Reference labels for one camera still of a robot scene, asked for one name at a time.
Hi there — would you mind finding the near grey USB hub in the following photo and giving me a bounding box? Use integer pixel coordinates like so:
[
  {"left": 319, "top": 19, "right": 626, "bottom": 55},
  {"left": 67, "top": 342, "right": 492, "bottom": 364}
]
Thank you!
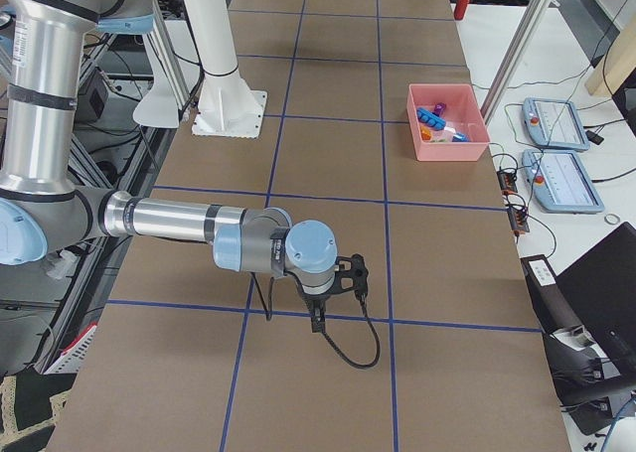
[{"left": 497, "top": 169, "right": 518, "bottom": 196}]

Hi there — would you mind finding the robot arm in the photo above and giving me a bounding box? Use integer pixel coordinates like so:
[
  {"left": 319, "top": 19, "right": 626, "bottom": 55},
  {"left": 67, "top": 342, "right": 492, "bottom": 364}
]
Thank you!
[{"left": 1, "top": 0, "right": 368, "bottom": 334}]

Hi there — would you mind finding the grey usb hub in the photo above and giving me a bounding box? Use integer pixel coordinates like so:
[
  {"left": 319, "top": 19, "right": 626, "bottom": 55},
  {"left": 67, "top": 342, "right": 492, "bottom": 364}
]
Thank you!
[
  {"left": 497, "top": 169, "right": 518, "bottom": 196},
  {"left": 507, "top": 204, "right": 530, "bottom": 236}
]

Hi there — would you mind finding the teach pendant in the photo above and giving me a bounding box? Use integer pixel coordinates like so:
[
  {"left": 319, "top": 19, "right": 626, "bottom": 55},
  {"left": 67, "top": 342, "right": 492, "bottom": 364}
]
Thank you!
[
  {"left": 522, "top": 97, "right": 589, "bottom": 152},
  {"left": 522, "top": 149, "right": 604, "bottom": 214}
]

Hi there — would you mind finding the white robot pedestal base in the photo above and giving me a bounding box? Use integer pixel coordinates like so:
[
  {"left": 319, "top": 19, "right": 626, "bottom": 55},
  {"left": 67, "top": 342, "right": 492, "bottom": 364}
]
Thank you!
[{"left": 184, "top": 0, "right": 267, "bottom": 139}]

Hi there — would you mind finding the aluminium frame post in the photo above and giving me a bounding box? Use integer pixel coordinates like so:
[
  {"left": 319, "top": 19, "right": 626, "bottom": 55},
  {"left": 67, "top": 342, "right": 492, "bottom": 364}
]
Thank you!
[{"left": 480, "top": 0, "right": 552, "bottom": 125}]

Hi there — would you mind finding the pink plastic box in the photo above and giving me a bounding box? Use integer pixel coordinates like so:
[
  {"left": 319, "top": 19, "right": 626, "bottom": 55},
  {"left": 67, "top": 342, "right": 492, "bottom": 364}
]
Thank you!
[{"left": 406, "top": 83, "right": 490, "bottom": 162}]

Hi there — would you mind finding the purple block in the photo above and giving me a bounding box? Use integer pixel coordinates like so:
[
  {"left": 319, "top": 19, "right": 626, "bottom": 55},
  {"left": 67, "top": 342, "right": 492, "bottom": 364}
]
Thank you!
[{"left": 433, "top": 102, "right": 446, "bottom": 116}]

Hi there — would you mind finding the upper teach pendant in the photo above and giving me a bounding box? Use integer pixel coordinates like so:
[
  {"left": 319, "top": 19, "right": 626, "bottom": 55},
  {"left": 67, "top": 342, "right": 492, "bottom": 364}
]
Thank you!
[{"left": 522, "top": 97, "right": 589, "bottom": 152}]

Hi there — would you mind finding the orange block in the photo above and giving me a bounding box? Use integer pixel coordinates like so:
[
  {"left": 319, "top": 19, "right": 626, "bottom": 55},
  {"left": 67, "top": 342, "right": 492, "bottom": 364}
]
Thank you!
[{"left": 420, "top": 127, "right": 432, "bottom": 141}]

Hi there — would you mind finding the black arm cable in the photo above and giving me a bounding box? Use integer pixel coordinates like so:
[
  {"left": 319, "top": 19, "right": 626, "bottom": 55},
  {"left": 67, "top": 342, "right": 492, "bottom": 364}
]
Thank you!
[{"left": 250, "top": 272, "right": 383, "bottom": 372}]

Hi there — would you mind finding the small blue block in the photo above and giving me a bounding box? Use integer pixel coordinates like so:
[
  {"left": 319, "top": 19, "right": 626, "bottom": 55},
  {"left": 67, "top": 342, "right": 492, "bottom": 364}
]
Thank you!
[{"left": 452, "top": 132, "right": 470, "bottom": 142}]

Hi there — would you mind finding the far grey USB hub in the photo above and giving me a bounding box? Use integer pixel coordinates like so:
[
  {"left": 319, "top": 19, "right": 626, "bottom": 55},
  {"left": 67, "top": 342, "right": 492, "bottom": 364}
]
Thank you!
[{"left": 507, "top": 204, "right": 530, "bottom": 236}]

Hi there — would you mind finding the long blue studded block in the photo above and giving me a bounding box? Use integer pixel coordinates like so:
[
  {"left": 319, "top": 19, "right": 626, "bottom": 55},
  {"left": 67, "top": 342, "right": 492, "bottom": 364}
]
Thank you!
[{"left": 416, "top": 106, "right": 446, "bottom": 130}]

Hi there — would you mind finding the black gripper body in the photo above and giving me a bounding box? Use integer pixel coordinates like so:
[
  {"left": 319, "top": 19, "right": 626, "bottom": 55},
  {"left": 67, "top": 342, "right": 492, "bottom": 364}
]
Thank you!
[{"left": 295, "top": 253, "right": 369, "bottom": 318}]

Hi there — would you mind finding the lower teach pendant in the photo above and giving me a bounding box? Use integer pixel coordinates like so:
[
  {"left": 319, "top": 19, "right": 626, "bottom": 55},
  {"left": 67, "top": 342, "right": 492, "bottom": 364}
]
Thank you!
[{"left": 522, "top": 149, "right": 604, "bottom": 214}]

